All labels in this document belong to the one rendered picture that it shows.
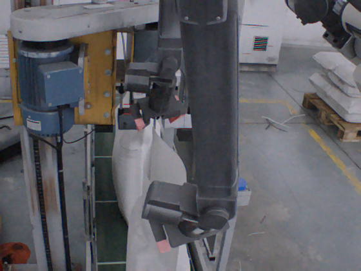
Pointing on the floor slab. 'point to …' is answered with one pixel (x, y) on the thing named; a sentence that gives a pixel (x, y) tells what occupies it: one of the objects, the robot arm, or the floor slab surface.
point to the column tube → (53, 217)
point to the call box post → (225, 245)
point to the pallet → (332, 118)
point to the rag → (14, 253)
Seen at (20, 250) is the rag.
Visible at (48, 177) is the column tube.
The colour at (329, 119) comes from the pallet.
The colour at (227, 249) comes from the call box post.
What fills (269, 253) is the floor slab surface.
